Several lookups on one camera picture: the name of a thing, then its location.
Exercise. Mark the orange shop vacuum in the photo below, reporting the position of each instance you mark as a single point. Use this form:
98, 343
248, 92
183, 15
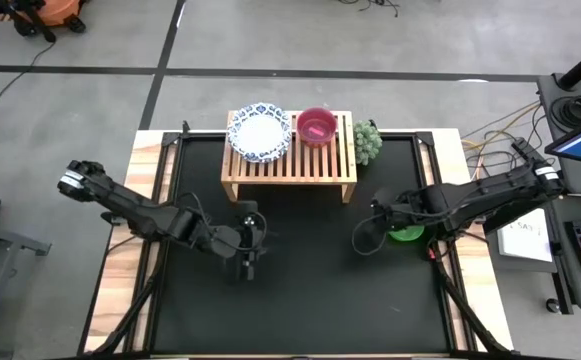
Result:
55, 12

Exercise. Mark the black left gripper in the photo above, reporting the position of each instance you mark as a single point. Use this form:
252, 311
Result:
250, 227

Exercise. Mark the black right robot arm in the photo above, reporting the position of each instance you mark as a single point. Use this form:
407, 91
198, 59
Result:
495, 192

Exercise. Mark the black power strip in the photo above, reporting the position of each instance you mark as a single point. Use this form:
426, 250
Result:
522, 147

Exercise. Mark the green artificial succulent plant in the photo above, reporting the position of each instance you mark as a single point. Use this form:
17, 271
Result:
368, 142

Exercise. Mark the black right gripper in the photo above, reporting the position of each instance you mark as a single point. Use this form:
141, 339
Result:
397, 210

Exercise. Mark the red button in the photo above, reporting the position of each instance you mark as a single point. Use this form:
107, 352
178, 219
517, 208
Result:
431, 254

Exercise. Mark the blue patterned paper plate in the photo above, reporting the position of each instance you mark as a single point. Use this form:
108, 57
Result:
260, 134

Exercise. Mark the pink plastic bowl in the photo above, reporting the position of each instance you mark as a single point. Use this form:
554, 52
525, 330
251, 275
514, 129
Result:
317, 127

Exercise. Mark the green plastic bowl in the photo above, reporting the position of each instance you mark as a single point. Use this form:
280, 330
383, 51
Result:
407, 235

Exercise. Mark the black caster wheel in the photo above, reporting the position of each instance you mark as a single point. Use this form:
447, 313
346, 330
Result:
552, 306

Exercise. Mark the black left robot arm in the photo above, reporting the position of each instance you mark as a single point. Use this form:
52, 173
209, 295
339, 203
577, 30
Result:
135, 210

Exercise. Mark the slatted wooden shelf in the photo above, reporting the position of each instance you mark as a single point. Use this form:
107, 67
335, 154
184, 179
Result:
295, 170

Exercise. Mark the black table mat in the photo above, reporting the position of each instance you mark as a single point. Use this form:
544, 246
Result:
310, 310

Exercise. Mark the white paper sign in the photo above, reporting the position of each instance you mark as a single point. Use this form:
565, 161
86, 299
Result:
525, 245

